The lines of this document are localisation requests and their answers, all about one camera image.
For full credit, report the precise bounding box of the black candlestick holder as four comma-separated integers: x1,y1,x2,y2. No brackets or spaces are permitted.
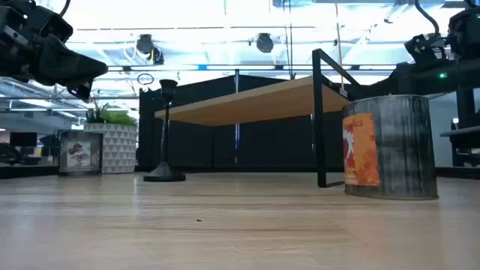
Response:
142,78,187,183

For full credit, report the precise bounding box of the black background monitor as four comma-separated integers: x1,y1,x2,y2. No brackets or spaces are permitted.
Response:
9,131,38,148

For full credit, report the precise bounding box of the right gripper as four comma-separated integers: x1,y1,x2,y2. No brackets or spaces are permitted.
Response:
350,59,463,100

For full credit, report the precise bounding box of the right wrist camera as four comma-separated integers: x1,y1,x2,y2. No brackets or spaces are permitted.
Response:
403,32,448,63

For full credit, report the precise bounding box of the dark grey side desk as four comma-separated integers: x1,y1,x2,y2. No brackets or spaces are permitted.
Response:
440,125,480,168

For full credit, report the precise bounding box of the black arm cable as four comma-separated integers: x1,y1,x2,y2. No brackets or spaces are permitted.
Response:
58,0,72,19
414,0,440,37

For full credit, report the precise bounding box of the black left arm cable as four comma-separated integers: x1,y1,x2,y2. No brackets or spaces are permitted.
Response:
58,0,72,19

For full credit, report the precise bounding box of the black partition screen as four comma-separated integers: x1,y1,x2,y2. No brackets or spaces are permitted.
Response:
137,73,344,170

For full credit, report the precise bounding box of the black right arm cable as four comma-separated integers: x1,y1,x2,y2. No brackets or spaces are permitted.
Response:
414,0,440,37

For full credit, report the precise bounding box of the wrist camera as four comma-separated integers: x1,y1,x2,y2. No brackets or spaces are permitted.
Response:
40,13,74,44
403,32,448,63

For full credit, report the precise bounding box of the black ceiling cord reel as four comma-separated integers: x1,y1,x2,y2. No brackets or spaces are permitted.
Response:
256,32,275,54
135,33,165,65

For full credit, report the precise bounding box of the grey candle tin orange wax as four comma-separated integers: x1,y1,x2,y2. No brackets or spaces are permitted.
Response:
341,94,440,201

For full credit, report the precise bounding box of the white triangle-pattern plant pot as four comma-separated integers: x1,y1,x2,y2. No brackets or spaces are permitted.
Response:
82,122,138,175

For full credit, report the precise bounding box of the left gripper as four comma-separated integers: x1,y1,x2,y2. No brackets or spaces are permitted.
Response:
0,0,110,101

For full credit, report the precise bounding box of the black hanging cable loop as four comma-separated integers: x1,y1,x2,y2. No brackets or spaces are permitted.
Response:
136,72,155,86

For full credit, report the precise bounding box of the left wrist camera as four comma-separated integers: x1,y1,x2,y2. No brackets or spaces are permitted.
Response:
40,13,74,44

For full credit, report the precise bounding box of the wooden shelf black metal frame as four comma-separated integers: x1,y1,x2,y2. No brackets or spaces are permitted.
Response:
148,48,362,188

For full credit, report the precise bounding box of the green artificial plant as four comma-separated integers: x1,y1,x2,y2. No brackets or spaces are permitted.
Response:
85,100,138,127

